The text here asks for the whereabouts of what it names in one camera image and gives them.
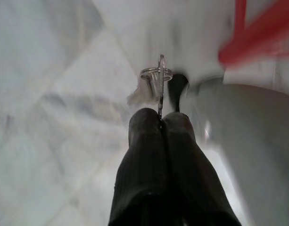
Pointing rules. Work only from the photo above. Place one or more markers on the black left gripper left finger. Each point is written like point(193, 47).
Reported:
point(142, 164)

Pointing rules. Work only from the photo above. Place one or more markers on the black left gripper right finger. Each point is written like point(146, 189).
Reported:
point(189, 176)

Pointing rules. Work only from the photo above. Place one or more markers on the red plastic stool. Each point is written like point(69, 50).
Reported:
point(259, 35)

